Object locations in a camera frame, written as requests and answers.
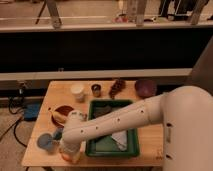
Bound orange-red apple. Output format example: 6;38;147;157
61;152;80;164

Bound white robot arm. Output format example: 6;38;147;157
60;86;213;171

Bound small dark metal cup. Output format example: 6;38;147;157
91;84;101;97

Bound white plastic cup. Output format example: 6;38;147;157
70;83;85;102

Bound bunch of dark grapes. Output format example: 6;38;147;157
109;79;126;99

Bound dark grey block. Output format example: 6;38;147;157
93;106;112;118

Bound purple bowl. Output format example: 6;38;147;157
135;79;157;98

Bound red-brown plate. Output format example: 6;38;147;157
51;105;73;127

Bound grey folded cloth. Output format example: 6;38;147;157
111;131;127;151

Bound banana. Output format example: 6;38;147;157
52;111;66;123

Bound green plastic tray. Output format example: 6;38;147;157
85;100;140;157

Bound teal sponge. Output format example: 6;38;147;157
53;128;63;140

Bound wooden table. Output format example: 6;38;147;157
21;80;165;168

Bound blue box on floor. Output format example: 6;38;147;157
24;103;41;121

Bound grey chair back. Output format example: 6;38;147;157
186;36;213;96

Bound black cables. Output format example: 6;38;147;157
0;87;28;149

